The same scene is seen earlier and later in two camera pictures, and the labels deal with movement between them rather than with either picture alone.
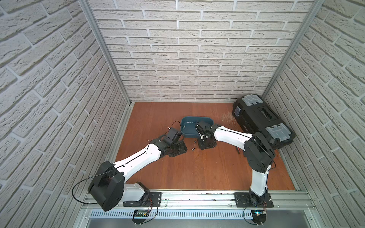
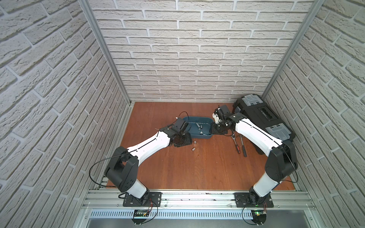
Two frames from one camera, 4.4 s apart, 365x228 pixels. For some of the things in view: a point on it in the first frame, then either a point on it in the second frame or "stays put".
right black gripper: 202,147 to 214,131
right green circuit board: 259,216 stays put
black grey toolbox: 252,112 stays put
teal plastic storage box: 188,123 stays put
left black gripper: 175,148 to 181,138
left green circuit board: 139,216 stays put
